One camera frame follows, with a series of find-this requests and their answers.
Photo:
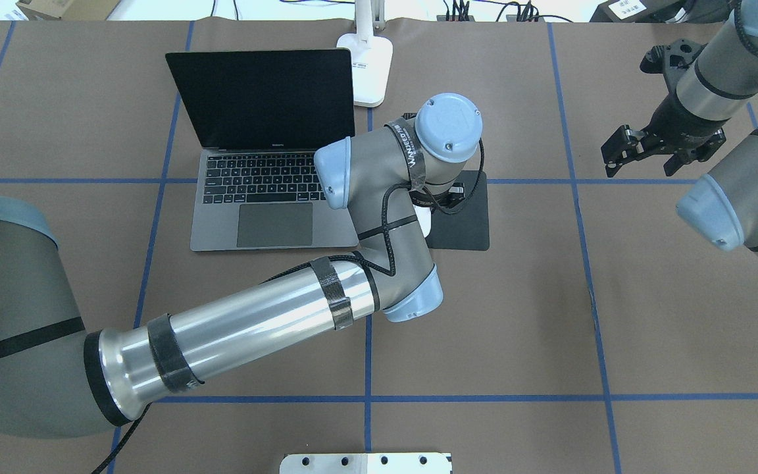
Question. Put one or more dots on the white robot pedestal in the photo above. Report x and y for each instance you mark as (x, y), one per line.
(380, 462)

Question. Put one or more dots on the grey laptop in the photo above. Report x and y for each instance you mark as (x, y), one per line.
(259, 117)

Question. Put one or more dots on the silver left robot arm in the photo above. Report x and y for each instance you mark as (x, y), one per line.
(59, 381)

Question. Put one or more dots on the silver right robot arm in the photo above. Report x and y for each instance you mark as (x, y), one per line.
(707, 85)

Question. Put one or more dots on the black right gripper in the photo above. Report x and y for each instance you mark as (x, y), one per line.
(674, 122)

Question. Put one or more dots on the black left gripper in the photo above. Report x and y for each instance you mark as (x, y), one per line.
(456, 191)

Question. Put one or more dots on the black mouse pad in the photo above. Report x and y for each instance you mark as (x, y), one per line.
(468, 230)

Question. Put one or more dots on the white computer mouse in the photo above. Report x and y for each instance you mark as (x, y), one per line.
(424, 218)

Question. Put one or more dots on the black power strip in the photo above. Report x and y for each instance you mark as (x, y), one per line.
(509, 11)

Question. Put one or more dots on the black labelled box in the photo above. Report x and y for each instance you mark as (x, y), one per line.
(636, 11)

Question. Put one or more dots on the cardboard box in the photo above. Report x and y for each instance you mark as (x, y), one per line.
(67, 10)

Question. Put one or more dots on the white desk lamp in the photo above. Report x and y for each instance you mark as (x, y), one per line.
(370, 55)

